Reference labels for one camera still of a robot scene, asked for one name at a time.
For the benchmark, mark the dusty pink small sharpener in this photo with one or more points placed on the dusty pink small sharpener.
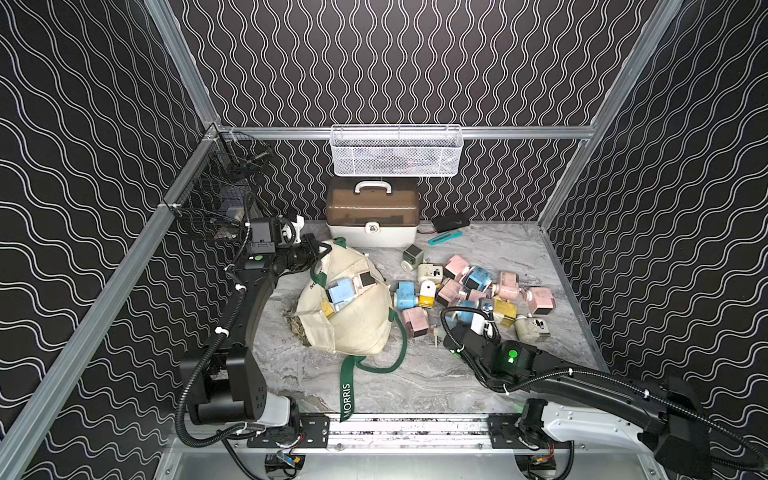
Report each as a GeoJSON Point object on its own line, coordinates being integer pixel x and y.
{"type": "Point", "coordinates": [416, 321]}

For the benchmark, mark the pink round pencil sharpener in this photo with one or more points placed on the pink round pencil sharpener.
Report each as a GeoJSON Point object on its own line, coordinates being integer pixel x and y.
{"type": "Point", "coordinates": [506, 287]}

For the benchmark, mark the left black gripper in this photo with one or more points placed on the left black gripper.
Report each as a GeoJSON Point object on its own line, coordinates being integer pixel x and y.
{"type": "Point", "coordinates": [312, 250]}

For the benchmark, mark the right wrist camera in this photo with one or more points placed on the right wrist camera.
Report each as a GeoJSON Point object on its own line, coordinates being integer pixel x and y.
{"type": "Point", "coordinates": [483, 324]}

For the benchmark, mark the pink boxy pencil sharpener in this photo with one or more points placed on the pink boxy pencil sharpener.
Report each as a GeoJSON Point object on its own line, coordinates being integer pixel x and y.
{"type": "Point", "coordinates": [451, 293]}

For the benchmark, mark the cream tote bag green handles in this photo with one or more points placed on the cream tote bag green handles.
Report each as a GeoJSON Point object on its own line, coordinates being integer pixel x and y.
{"type": "Point", "coordinates": [358, 331]}

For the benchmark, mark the blue rounded pencil sharpener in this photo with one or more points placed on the blue rounded pencil sharpener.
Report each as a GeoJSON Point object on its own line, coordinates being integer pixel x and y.
{"type": "Point", "coordinates": [405, 297]}

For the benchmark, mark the pink square pencil sharpener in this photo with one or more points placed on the pink square pencil sharpener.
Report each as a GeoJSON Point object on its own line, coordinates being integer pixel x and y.
{"type": "Point", "coordinates": [540, 300]}

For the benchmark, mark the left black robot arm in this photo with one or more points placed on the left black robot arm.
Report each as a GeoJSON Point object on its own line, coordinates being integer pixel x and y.
{"type": "Point", "coordinates": [225, 394]}

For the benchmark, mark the black battery pack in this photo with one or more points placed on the black battery pack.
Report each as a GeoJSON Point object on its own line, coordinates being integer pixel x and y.
{"type": "Point", "coordinates": [450, 222]}

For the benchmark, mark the olive yellow square sharpener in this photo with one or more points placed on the olive yellow square sharpener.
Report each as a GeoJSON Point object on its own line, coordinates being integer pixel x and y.
{"type": "Point", "coordinates": [504, 313]}

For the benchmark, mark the blue square pencil sharpener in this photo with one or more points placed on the blue square pencil sharpener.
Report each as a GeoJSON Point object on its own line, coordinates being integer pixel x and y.
{"type": "Point", "coordinates": [477, 278]}

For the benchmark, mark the light blue pencil sharpener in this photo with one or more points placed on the light blue pencil sharpener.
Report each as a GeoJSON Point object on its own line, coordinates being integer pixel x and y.
{"type": "Point", "coordinates": [341, 292]}

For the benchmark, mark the black wire basket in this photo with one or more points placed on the black wire basket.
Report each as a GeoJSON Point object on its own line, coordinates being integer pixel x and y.
{"type": "Point", "coordinates": [223, 192]}

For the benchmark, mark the cream cartoon pencil sharpener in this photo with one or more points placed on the cream cartoon pencil sharpener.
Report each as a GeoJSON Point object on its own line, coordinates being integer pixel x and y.
{"type": "Point", "coordinates": [531, 330]}

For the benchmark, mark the white wire mesh basket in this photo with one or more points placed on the white wire mesh basket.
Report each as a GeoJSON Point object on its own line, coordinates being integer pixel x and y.
{"type": "Point", "coordinates": [396, 150]}

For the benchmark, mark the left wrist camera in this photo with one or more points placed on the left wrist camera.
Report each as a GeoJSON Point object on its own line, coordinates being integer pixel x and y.
{"type": "Point", "coordinates": [267, 235]}

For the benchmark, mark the cream white pencil sharpener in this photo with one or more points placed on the cream white pencil sharpener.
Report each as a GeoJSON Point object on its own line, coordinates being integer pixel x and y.
{"type": "Point", "coordinates": [430, 272]}

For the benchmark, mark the teal utility knife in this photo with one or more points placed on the teal utility knife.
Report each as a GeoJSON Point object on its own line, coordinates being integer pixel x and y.
{"type": "Point", "coordinates": [445, 237]}

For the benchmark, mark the teal blue small sharpener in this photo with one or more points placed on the teal blue small sharpener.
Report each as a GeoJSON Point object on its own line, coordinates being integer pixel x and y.
{"type": "Point", "coordinates": [464, 316]}

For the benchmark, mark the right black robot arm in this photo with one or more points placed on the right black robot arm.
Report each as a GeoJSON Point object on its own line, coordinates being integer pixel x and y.
{"type": "Point", "coordinates": [671, 424]}

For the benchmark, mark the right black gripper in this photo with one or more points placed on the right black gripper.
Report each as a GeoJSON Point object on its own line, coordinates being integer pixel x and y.
{"type": "Point", "coordinates": [492, 340]}

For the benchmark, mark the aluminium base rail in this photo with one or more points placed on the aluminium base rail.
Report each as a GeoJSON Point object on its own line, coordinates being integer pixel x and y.
{"type": "Point", "coordinates": [558, 426]}

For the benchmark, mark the brown lid white toolbox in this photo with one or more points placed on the brown lid white toolbox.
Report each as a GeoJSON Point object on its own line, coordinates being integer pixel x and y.
{"type": "Point", "coordinates": [375, 213]}

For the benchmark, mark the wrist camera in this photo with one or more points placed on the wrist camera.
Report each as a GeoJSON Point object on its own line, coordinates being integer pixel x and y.
{"type": "Point", "coordinates": [483, 324]}
{"type": "Point", "coordinates": [267, 235]}

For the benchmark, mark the yellow pencil sharpener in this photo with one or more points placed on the yellow pencil sharpener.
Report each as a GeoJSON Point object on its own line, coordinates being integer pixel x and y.
{"type": "Point", "coordinates": [427, 294]}

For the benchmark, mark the green pencil sharpener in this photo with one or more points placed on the green pencil sharpener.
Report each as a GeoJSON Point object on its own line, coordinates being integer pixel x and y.
{"type": "Point", "coordinates": [412, 257]}

